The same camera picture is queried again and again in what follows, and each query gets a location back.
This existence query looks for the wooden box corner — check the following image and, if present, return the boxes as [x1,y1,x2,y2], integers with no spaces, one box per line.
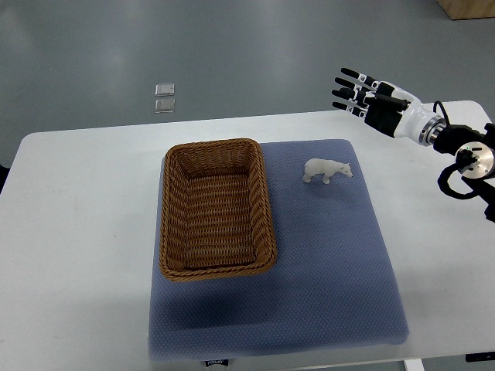
[437,0,494,20]

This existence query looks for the white table leg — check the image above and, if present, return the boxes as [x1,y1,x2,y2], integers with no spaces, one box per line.
[404,359,425,371]

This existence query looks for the black table control panel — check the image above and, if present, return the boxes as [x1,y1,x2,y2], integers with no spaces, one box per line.
[465,352,495,362]

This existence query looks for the upper floor plate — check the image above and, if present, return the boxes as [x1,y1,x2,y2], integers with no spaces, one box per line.
[155,83,175,97]

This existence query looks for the black label tag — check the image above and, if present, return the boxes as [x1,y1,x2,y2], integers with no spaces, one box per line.
[205,359,229,367]

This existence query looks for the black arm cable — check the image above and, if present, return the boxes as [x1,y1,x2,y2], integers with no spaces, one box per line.
[432,100,452,127]

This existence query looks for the white bear figurine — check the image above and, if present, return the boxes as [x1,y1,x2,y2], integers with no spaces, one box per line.
[302,158,353,185]

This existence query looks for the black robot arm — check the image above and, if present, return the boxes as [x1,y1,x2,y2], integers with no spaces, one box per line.
[433,123,494,222]

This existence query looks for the brown wicker basket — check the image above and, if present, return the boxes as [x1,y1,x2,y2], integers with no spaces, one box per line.
[159,138,278,281]

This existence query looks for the blue textured mat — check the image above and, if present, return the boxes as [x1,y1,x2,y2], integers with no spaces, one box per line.
[148,139,408,362]

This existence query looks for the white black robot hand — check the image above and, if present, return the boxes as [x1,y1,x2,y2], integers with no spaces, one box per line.
[332,68,448,146]

